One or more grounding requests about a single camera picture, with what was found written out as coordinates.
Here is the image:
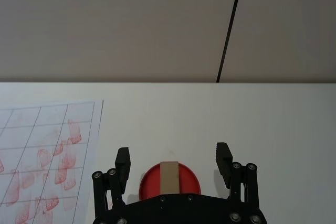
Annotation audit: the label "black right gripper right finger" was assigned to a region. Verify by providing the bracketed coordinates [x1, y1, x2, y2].
[215, 142, 260, 210]

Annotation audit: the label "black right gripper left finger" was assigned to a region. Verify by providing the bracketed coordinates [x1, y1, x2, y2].
[91, 147, 132, 221]

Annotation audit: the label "red round stamp pad case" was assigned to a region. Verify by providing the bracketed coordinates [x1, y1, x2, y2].
[139, 162, 202, 201]

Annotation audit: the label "brown tape strip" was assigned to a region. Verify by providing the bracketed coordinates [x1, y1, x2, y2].
[160, 160, 181, 195]

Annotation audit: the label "white grid paper, red stamps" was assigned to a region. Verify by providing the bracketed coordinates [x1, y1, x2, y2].
[0, 100, 104, 224]

